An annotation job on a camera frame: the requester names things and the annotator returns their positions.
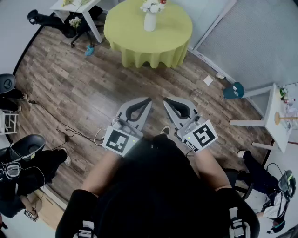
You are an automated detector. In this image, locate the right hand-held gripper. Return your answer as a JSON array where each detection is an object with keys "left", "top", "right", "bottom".
[{"left": 163, "top": 97, "right": 218, "bottom": 153}]

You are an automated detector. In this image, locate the small white flower sprig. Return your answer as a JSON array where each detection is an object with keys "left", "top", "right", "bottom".
[{"left": 68, "top": 16, "right": 82, "bottom": 30}]

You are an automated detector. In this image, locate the blue crumpled shoe cover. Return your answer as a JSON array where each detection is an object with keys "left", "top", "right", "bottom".
[{"left": 84, "top": 44, "right": 95, "bottom": 57}]

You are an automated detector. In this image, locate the green cloth round table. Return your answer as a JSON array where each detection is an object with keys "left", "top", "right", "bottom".
[{"left": 103, "top": 0, "right": 193, "bottom": 69}]

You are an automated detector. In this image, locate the person's right forearm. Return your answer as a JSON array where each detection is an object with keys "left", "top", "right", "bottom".
[{"left": 193, "top": 147, "right": 232, "bottom": 191}]

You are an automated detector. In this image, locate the wooden stand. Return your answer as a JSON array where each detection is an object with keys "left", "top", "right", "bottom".
[{"left": 274, "top": 111, "right": 298, "bottom": 126}]

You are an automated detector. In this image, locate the green white ornament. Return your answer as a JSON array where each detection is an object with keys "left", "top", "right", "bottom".
[{"left": 279, "top": 86, "right": 289, "bottom": 101}]

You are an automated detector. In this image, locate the brown cardboard sheet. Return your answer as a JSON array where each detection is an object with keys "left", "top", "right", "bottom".
[{"left": 25, "top": 189, "right": 65, "bottom": 231}]

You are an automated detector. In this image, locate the white rack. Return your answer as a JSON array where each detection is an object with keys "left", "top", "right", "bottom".
[{"left": 0, "top": 109, "right": 18, "bottom": 135}]

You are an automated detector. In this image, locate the pink flower bunch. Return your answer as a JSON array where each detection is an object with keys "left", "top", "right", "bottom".
[{"left": 74, "top": 0, "right": 90, "bottom": 13}]

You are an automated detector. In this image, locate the grey harness strap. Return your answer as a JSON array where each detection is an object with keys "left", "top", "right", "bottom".
[
  {"left": 78, "top": 220, "right": 97, "bottom": 238},
  {"left": 229, "top": 207, "right": 251, "bottom": 238}
]

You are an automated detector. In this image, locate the black office chair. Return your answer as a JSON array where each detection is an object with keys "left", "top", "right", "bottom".
[{"left": 27, "top": 6, "right": 104, "bottom": 48}]

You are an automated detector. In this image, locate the person's black shirt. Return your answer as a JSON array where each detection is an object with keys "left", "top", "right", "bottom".
[{"left": 55, "top": 134, "right": 261, "bottom": 238}]

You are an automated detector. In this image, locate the person's left forearm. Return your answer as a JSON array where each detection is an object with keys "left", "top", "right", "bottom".
[{"left": 81, "top": 151, "right": 124, "bottom": 198}]

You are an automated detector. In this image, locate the white vase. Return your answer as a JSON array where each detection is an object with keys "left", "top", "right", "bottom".
[{"left": 143, "top": 13, "right": 157, "bottom": 32}]

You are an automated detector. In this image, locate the black floor cable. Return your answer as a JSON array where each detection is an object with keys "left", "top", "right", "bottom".
[{"left": 23, "top": 99, "right": 105, "bottom": 149}]

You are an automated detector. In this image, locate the white desk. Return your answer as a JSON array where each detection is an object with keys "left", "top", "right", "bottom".
[
  {"left": 49, "top": 0, "right": 110, "bottom": 44},
  {"left": 229, "top": 83, "right": 298, "bottom": 154}
]

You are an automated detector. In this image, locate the crumpled clear plastic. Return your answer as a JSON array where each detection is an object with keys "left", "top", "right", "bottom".
[{"left": 285, "top": 99, "right": 298, "bottom": 117}]

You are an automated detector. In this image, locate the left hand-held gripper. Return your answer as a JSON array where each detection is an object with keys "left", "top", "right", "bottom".
[{"left": 102, "top": 97, "right": 153, "bottom": 157}]

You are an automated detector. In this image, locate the white flowers bunch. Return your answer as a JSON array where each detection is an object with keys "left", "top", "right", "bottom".
[{"left": 139, "top": 0, "right": 165, "bottom": 14}]

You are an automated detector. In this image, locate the dark round chair back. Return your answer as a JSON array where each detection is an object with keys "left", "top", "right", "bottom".
[{"left": 0, "top": 73, "right": 16, "bottom": 94}]

